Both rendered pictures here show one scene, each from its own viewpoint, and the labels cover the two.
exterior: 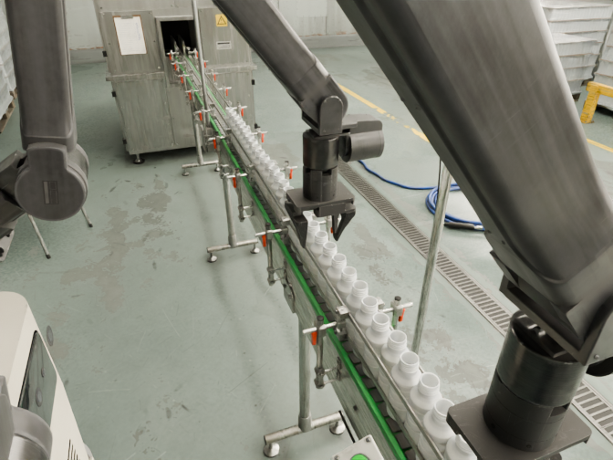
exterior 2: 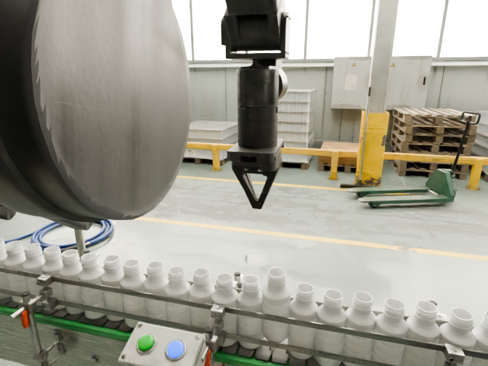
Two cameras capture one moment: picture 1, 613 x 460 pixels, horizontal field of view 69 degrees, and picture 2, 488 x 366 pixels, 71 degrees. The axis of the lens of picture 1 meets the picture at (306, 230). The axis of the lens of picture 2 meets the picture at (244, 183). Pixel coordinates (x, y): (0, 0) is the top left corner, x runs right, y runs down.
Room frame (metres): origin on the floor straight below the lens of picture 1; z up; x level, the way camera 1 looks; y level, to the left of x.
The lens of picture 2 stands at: (-0.03, 0.23, 1.59)
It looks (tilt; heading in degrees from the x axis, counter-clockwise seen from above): 18 degrees down; 305
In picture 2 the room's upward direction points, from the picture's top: straight up
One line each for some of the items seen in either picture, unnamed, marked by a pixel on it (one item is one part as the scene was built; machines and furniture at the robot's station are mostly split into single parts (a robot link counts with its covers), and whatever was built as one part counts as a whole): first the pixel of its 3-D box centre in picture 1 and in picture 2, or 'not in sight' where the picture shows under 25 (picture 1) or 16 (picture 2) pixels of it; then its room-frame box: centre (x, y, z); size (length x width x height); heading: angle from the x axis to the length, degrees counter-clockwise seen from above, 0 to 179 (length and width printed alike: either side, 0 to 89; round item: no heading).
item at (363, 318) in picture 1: (367, 328); (74, 281); (0.77, -0.14, 1.08); 0.06 x 0.06 x 0.17
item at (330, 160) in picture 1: (324, 148); not in sight; (0.66, -0.03, 1.57); 0.07 x 0.06 x 0.07; 110
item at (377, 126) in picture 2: not in sight; (370, 149); (1.24, -4.86, 0.55); 0.40 x 0.34 x 1.10; 20
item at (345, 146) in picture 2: not in sight; (348, 156); (1.90, -5.95, 0.16); 1.23 x 1.02 x 0.31; 108
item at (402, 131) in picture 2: not in sight; (426, 140); (0.71, -6.42, 0.51); 1.26 x 1.08 x 1.02; 110
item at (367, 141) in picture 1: (344, 124); not in sight; (0.68, -0.06, 1.60); 0.12 x 0.09 x 0.12; 110
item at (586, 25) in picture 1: (546, 44); not in sight; (7.64, -3.86, 0.59); 1.25 x 1.03 x 1.17; 110
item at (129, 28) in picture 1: (129, 35); not in sight; (4.22, 1.55, 1.22); 0.23 x 0.03 x 0.32; 110
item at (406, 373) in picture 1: (404, 386); (134, 293); (0.60, -0.20, 1.08); 0.06 x 0.06 x 0.17
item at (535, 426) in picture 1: (523, 406); (257, 131); (0.24, -0.18, 1.51); 0.10 x 0.07 x 0.07; 111
